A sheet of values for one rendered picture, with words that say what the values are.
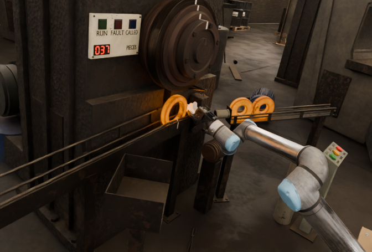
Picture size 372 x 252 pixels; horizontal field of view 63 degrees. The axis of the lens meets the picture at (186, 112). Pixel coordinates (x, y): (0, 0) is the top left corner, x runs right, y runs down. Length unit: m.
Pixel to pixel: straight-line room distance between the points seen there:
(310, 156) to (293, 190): 0.16
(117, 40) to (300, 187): 0.96
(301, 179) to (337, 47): 2.88
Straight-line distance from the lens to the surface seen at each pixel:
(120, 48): 1.41
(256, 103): 2.02
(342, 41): 3.99
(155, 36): 1.38
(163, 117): 1.60
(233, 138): 1.62
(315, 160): 1.33
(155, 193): 1.29
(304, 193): 1.29
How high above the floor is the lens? 1.41
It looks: 23 degrees down
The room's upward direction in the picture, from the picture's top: 9 degrees clockwise
